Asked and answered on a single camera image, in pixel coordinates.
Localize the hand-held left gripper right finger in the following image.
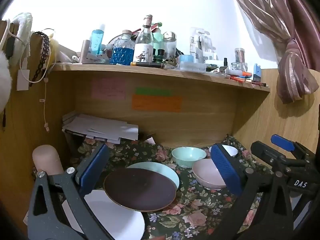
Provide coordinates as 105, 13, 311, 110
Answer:
211, 144, 294, 240

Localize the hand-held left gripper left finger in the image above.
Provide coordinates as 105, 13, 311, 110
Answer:
27, 144, 115, 240

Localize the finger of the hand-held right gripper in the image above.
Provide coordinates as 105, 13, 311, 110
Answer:
271, 134, 312, 155
250, 141, 288, 167

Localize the dark brown plate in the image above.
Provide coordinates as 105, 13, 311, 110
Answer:
103, 167, 177, 212

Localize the white plate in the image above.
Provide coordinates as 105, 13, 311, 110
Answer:
61, 189, 145, 240

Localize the light green plate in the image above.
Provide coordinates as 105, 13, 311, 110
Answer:
126, 162, 180, 195

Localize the pink bowl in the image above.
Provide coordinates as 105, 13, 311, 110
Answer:
192, 158, 227, 190

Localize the white bowl with dark pattern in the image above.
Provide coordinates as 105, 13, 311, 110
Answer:
209, 145, 238, 158

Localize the mint green bowl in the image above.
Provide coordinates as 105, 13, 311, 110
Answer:
171, 147, 207, 168

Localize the stack of white papers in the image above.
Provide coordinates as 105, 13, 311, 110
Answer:
62, 110, 139, 144

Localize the pale mug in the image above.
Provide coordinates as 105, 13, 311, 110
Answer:
32, 145, 64, 178

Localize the floral tablecloth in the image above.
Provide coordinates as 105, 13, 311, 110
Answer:
70, 134, 273, 240

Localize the wooden desk hutch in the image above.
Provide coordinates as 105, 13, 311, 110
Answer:
0, 19, 320, 240

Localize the pink sticky note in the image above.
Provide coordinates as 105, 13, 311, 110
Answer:
91, 78, 126, 100

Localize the orange sticky note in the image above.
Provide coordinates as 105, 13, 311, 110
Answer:
132, 95, 182, 112

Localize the small glass jar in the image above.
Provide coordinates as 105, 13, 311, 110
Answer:
234, 47, 245, 64

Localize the green sticky note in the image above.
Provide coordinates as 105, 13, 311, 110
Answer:
136, 87, 172, 96

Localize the clear plastic box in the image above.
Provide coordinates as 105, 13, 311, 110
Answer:
179, 61, 207, 72

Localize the pink curtain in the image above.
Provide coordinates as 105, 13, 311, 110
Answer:
226, 0, 320, 105

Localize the white charger adapter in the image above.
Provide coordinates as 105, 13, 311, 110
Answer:
17, 57, 30, 91

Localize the blue faceted glass bottle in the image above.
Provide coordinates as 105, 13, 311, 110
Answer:
111, 30, 135, 65

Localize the cardboard tube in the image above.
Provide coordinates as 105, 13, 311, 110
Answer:
79, 39, 90, 64

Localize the clear tool packaging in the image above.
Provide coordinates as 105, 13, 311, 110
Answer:
189, 27, 213, 63

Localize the black lace band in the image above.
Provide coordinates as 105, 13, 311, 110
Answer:
29, 31, 50, 87

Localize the light blue spray bottle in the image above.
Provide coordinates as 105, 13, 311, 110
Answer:
91, 24, 105, 55

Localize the dark green ink bottle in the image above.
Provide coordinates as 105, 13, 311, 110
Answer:
152, 49, 165, 64

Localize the clear labelled glass bottle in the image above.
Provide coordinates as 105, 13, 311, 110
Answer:
132, 14, 154, 63

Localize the clear bottle with silver cap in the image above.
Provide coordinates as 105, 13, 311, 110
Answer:
162, 31, 177, 60

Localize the mint green bottle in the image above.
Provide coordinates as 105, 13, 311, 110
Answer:
152, 22, 163, 53

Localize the white plush item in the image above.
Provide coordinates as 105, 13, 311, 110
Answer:
0, 12, 33, 65

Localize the pale charging cable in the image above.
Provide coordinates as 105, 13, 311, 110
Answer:
41, 65, 50, 132

